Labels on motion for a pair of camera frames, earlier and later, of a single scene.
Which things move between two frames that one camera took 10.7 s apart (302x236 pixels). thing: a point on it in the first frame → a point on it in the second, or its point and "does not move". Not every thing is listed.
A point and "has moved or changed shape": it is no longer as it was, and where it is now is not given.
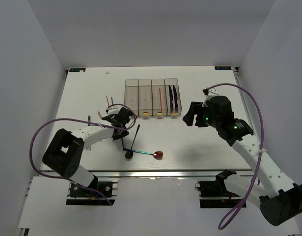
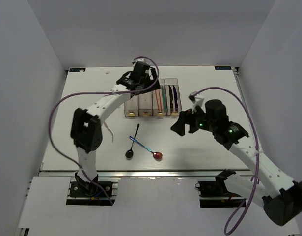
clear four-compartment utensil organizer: x=160 y=97 does not move
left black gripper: x=125 y=133 → x=149 y=82
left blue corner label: x=75 y=70 does not move
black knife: x=171 y=97 does not move
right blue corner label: x=223 y=68 does not move
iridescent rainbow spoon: x=157 y=154 has moved or changed shape
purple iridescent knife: x=176 y=97 does not move
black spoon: x=129 y=154 does not move
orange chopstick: x=107 y=100 has moved or changed shape
